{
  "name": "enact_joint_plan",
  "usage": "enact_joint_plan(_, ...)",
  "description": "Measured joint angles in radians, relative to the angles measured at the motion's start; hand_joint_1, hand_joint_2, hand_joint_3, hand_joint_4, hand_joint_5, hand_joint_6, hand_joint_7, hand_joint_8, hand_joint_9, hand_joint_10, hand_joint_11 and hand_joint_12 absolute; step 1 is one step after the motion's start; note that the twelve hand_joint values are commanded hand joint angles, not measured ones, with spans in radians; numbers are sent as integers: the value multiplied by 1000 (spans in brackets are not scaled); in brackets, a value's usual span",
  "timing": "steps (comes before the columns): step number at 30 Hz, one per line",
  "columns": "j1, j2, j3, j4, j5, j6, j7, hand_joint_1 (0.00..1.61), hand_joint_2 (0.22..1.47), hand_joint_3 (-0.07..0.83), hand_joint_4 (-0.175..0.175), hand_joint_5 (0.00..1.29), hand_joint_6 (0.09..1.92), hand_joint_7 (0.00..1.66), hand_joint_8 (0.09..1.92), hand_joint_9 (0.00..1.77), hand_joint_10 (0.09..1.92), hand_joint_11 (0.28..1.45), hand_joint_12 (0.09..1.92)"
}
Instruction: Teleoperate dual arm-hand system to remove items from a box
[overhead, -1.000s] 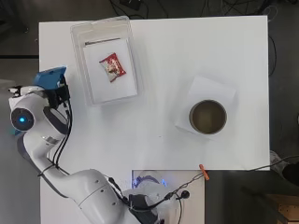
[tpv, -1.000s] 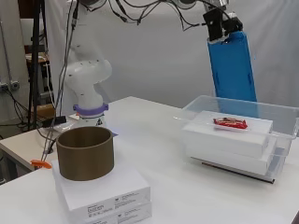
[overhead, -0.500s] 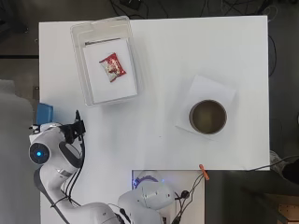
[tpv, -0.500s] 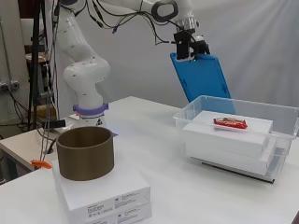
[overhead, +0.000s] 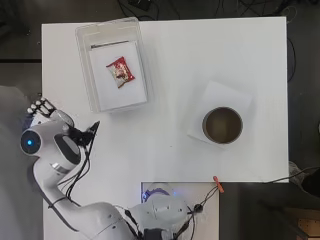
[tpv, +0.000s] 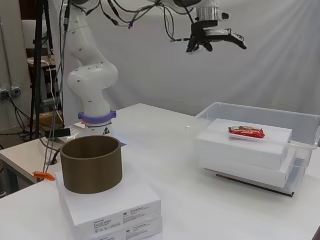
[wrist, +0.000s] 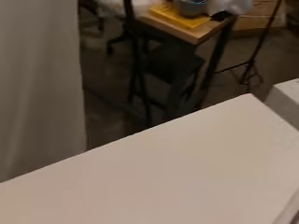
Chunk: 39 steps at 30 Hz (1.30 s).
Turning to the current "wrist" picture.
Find wooden table with black legs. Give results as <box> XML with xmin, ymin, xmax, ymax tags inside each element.
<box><xmin>122</xmin><ymin>0</ymin><xmax>239</xmax><ymax>126</ymax></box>

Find yellow book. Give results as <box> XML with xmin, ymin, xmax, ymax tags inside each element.
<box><xmin>149</xmin><ymin>1</ymin><xmax>213</xmax><ymax>31</ymax></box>

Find black office chair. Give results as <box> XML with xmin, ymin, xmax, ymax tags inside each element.
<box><xmin>78</xmin><ymin>0</ymin><xmax>135</xmax><ymax>56</ymax></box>

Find black tripod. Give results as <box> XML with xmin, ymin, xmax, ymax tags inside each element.
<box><xmin>214</xmin><ymin>0</ymin><xmax>283</xmax><ymax>87</ymax></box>

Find white hanging sheet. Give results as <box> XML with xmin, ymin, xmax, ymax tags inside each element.
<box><xmin>0</xmin><ymin>0</ymin><xmax>88</xmax><ymax>183</ymax></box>

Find grey blue bowl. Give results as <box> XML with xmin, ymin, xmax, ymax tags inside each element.
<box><xmin>173</xmin><ymin>0</ymin><xmax>210</xmax><ymax>18</ymax></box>

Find white crumpled cloth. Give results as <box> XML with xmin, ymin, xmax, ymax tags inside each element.
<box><xmin>206</xmin><ymin>0</ymin><xmax>255</xmax><ymax>17</ymax></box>

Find white flat box with print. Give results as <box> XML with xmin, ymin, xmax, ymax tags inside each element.
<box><xmin>264</xmin><ymin>77</ymin><xmax>299</xmax><ymax>131</ymax></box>

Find stacked cardboard boxes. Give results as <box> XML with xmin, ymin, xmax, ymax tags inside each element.
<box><xmin>233</xmin><ymin>0</ymin><xmax>288</xmax><ymax>32</ymax></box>

